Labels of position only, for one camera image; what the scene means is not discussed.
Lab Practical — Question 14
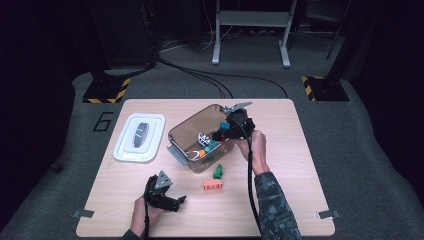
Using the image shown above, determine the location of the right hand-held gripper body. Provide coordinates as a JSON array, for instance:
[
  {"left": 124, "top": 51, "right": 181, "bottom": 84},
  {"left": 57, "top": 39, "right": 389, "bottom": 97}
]
[{"left": 221, "top": 101, "right": 256, "bottom": 141}]

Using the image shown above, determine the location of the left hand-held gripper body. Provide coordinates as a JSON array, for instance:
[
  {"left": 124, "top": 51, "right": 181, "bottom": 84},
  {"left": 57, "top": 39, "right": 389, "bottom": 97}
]
[{"left": 143, "top": 171, "right": 178, "bottom": 212}]

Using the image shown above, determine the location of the white toy car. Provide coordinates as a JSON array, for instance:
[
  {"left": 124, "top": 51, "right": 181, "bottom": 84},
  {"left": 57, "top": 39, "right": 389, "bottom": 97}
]
[{"left": 197, "top": 131, "right": 212, "bottom": 148}]

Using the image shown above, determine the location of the long pink toy block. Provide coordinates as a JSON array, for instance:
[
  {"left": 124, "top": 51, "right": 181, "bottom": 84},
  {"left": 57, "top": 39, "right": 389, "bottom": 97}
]
[{"left": 203, "top": 179, "right": 224, "bottom": 192}]

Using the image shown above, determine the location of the green toy block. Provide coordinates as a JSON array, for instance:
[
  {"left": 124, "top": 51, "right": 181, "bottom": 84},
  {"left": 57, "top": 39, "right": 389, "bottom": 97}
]
[{"left": 213, "top": 163, "right": 225, "bottom": 180}]

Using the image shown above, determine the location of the clear grey storage box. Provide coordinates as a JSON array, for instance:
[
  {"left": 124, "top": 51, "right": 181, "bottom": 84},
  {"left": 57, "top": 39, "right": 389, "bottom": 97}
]
[{"left": 166, "top": 103, "right": 244, "bottom": 174}]

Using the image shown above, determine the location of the white lid with grey handle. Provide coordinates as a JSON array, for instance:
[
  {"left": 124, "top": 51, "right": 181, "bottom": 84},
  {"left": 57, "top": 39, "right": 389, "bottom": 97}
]
[{"left": 112, "top": 112, "right": 167, "bottom": 164}]

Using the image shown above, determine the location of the person's left hand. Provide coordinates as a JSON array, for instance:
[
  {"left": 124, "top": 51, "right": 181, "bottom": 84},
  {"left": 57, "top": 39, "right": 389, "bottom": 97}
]
[{"left": 129, "top": 195, "right": 166, "bottom": 238}]

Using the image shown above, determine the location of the person's right hand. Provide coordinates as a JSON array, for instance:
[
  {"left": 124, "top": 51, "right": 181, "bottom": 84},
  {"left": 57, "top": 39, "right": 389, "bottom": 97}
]
[{"left": 234, "top": 129, "right": 270, "bottom": 176}]

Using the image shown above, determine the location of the grey tape strip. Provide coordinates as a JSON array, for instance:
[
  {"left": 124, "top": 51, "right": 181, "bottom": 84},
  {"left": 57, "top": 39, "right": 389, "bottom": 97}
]
[
  {"left": 316, "top": 209, "right": 341, "bottom": 220},
  {"left": 72, "top": 209, "right": 95, "bottom": 219}
]

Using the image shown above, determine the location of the black yellow striped stand base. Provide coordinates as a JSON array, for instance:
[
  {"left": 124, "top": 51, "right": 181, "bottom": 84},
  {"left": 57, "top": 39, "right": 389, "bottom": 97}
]
[
  {"left": 82, "top": 76, "right": 132, "bottom": 104},
  {"left": 301, "top": 75, "right": 350, "bottom": 102}
]

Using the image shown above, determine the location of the dark cabinet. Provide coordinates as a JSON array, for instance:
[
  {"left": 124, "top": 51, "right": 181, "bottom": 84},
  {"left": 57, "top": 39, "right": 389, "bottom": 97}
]
[{"left": 88, "top": 0, "right": 158, "bottom": 69}]

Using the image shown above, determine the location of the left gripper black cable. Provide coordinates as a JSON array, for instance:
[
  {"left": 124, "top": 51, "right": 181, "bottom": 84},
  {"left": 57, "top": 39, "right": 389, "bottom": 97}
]
[{"left": 143, "top": 186, "right": 152, "bottom": 240}]

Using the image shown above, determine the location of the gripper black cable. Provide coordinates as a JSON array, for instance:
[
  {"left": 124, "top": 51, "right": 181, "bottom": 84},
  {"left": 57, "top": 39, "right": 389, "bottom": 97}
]
[
  {"left": 229, "top": 118, "right": 264, "bottom": 236},
  {"left": 143, "top": 186, "right": 152, "bottom": 240}
]

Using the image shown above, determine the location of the short black floor cable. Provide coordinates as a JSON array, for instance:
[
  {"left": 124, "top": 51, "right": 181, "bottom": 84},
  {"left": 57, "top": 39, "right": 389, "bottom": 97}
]
[{"left": 159, "top": 59, "right": 234, "bottom": 100}]

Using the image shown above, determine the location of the long black floor cable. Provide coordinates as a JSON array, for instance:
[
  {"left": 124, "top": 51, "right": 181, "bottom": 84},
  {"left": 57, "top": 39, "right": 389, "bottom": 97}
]
[{"left": 156, "top": 56, "right": 289, "bottom": 99}]

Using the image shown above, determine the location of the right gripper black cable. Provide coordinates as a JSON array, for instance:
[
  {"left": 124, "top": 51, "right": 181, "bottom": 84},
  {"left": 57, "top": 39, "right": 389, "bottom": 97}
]
[{"left": 229, "top": 118, "right": 264, "bottom": 236}]

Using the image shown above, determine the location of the white floor cable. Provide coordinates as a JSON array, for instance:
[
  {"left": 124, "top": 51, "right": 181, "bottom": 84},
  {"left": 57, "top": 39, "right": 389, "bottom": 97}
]
[{"left": 159, "top": 31, "right": 216, "bottom": 53}]

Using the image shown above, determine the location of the white metal stand frame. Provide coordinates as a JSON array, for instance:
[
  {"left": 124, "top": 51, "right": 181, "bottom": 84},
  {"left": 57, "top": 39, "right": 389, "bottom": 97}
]
[{"left": 211, "top": 0, "right": 299, "bottom": 69}]

